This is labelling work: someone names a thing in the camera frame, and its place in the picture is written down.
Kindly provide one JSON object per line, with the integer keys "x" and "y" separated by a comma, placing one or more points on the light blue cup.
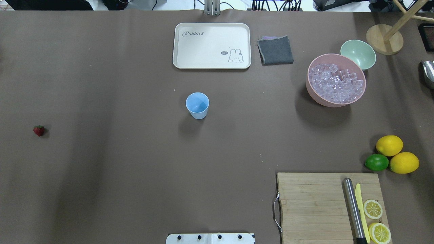
{"x": 197, "y": 103}

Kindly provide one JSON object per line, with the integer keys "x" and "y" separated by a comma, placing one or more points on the clear ice cubes pile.
{"x": 334, "y": 84}

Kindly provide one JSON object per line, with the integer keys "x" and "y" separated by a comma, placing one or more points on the cream rabbit tray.
{"x": 212, "y": 46}

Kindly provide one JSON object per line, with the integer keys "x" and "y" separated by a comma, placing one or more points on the grey folded cloth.
{"x": 275, "y": 50}

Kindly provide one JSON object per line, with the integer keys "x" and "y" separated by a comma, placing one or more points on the pink bowl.
{"x": 342, "y": 62}

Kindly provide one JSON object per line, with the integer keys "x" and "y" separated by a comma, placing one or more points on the wooden cutting board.
{"x": 313, "y": 206}

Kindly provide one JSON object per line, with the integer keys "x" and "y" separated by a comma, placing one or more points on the green bowl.
{"x": 359, "y": 52}

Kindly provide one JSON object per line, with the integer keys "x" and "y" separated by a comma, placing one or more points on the green lime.
{"x": 377, "y": 162}

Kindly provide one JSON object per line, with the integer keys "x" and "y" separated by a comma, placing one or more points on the yellow lemon upper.
{"x": 389, "y": 145}

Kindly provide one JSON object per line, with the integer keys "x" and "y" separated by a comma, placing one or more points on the yellow lemon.
{"x": 389, "y": 145}
{"x": 404, "y": 163}

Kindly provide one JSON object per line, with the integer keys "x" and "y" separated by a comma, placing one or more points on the red strawberry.
{"x": 39, "y": 130}

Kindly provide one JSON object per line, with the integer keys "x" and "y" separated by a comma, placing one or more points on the lemon slice upper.
{"x": 373, "y": 209}

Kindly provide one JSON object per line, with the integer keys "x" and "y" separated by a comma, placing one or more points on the lemon slice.
{"x": 379, "y": 233}
{"x": 373, "y": 209}

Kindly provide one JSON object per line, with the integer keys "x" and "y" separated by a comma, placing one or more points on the wooden mug tree stand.
{"x": 387, "y": 40}

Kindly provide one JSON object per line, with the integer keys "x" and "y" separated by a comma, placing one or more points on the yellow lemon lower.
{"x": 404, "y": 163}

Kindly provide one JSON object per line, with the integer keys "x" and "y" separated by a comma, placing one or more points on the lemon slice lower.
{"x": 379, "y": 233}

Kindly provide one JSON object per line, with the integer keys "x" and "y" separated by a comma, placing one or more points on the steel pot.
{"x": 428, "y": 72}

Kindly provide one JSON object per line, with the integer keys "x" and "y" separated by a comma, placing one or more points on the aluminium camera post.
{"x": 212, "y": 7}

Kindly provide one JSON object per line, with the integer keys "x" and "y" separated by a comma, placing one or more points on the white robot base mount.
{"x": 211, "y": 238}

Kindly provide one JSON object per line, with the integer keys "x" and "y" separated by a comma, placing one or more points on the steel handled yellow knife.
{"x": 354, "y": 211}

